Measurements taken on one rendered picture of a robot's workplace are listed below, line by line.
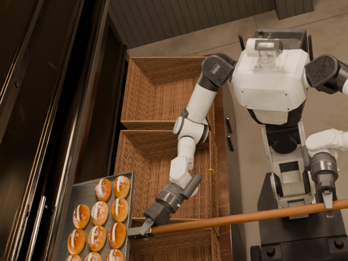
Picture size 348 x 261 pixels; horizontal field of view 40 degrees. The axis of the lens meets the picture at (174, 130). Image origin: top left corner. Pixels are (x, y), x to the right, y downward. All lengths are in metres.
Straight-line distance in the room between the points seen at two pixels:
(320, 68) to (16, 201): 1.12
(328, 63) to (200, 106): 0.52
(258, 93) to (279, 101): 0.08
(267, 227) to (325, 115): 1.04
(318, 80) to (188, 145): 0.55
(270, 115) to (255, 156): 1.44
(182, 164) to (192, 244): 0.65
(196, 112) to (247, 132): 1.57
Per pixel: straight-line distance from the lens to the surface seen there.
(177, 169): 1.76
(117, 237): 1.72
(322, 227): 2.79
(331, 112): 3.50
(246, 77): 1.80
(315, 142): 1.72
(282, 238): 2.77
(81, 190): 1.97
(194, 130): 1.92
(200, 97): 1.91
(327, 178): 1.65
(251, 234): 3.00
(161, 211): 1.70
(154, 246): 2.34
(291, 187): 2.33
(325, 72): 1.75
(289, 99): 1.79
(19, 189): 1.67
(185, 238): 2.28
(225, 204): 2.44
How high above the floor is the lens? 2.59
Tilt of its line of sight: 45 degrees down
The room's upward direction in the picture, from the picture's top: 24 degrees counter-clockwise
